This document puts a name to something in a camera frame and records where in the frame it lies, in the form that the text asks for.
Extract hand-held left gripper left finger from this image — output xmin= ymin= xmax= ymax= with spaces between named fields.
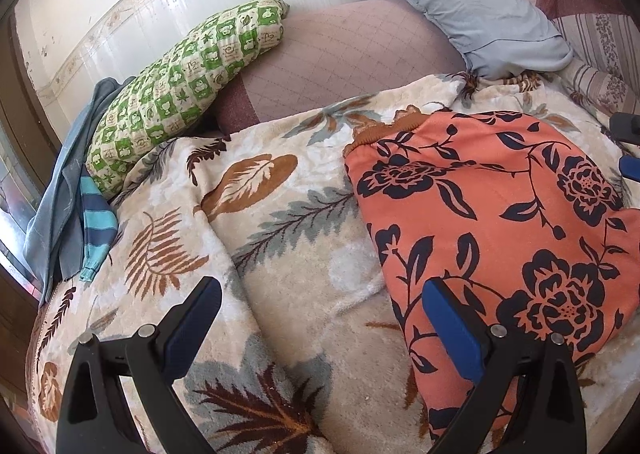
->
xmin=55 ymin=276 xmax=223 ymax=454

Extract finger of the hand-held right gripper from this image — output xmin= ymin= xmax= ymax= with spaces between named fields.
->
xmin=618 ymin=154 xmax=640 ymax=182

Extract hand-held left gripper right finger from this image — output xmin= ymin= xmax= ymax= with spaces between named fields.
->
xmin=422 ymin=276 xmax=588 ymax=454

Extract orange floral pants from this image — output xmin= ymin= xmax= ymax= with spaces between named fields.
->
xmin=342 ymin=109 xmax=640 ymax=440

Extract striped patterned pillow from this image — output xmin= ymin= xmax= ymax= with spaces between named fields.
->
xmin=510 ymin=0 xmax=640 ymax=115

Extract cream leaf-print blanket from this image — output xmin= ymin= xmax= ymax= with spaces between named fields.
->
xmin=25 ymin=71 xmax=640 ymax=454

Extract teal striped cloth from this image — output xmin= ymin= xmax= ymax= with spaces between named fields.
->
xmin=79 ymin=174 xmax=118 ymax=283

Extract blue-grey cloth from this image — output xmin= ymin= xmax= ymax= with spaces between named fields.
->
xmin=22 ymin=77 xmax=136 ymax=305

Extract green checkered pillow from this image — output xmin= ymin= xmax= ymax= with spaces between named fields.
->
xmin=85 ymin=0 xmax=291 ymax=200

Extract pink quilted mattress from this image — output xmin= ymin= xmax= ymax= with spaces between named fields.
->
xmin=215 ymin=0 xmax=468 ymax=137

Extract window frame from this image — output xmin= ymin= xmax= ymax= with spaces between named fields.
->
xmin=0 ymin=14 xmax=56 ymax=305

